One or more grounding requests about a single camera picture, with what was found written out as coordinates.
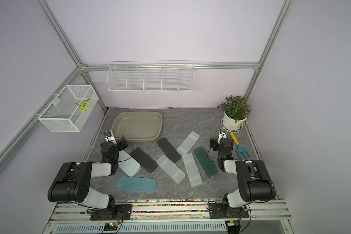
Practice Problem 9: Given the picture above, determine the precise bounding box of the light blue pencil case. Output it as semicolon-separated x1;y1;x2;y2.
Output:
117;176;157;194

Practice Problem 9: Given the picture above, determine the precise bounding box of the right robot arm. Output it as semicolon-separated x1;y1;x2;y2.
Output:
210;137;276;209

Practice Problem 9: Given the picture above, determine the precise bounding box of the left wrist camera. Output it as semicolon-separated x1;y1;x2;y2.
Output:
104;130;116;142

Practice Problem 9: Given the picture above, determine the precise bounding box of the green leaf toy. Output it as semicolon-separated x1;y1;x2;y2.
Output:
76;99;91;113

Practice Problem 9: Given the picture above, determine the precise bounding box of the potted green plant white pot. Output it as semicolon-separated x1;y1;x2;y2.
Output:
220;96;251;132

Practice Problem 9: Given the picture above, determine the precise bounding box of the aluminium front rail frame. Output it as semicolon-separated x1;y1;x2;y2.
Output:
43;199;297;234

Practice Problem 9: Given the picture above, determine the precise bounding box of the dark green pencil case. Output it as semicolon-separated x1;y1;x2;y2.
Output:
194;147;218;177

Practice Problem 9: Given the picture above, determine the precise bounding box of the frosted white pencil case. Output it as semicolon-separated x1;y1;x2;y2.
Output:
182;154;203;187
156;155;186;183
176;131;200;156

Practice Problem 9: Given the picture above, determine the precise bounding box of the grey-green plastic storage box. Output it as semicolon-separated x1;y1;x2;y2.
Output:
111;111;162;142

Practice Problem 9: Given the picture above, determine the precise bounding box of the yellow blue garden fork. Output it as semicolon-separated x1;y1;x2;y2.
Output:
230;133;252;160

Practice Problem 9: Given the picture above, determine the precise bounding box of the black pencil case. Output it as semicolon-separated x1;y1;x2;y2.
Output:
157;137;181;163
130;147;158;174

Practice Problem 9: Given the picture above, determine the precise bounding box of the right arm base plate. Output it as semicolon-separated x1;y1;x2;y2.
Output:
206;201;249;219

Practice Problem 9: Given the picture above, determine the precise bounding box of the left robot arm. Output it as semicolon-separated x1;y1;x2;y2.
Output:
47;136;128;212

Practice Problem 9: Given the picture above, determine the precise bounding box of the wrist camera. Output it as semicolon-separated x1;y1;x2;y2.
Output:
104;130;116;142
218;128;227;142

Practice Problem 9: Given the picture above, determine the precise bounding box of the pale white pencil case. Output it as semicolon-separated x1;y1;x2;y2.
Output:
118;151;141;177

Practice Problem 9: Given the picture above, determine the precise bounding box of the white wire wall shelf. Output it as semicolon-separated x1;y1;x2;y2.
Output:
107;60;196;93

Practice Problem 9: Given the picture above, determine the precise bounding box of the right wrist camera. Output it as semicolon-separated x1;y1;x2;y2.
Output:
218;128;227;142

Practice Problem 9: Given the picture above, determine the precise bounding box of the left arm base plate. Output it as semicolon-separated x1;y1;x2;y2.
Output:
90;204;132;221

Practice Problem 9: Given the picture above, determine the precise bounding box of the white mesh wall basket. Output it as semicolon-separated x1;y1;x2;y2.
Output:
38;85;98;133

